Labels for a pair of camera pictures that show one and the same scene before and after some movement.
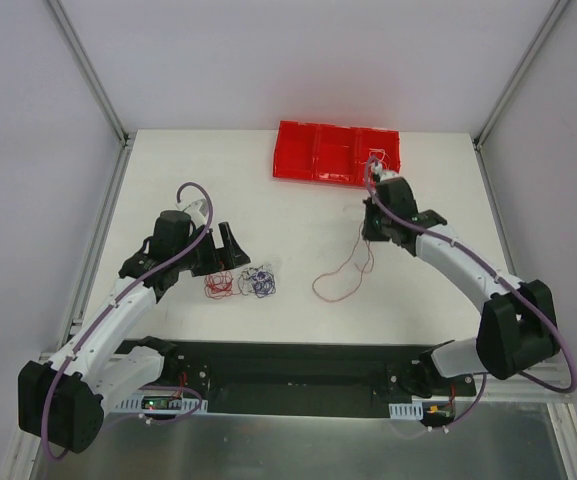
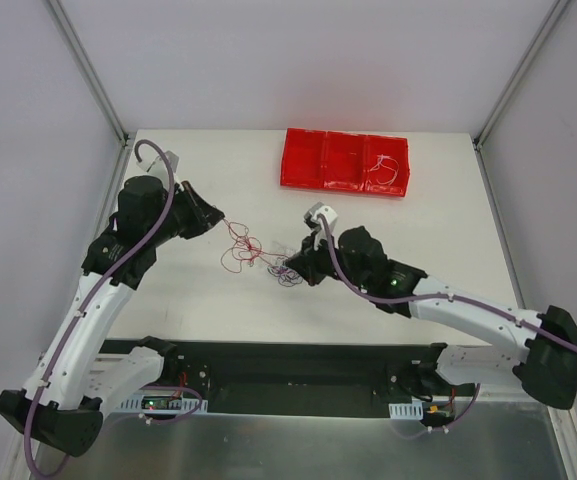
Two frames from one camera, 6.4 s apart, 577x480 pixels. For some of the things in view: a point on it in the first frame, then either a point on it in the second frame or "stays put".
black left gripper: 213,251 → 196,210
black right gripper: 375,229 → 311,260
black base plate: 305,379 stays put
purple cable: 257,281 → 287,276
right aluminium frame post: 535,44 stays put
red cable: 218,285 → 245,248
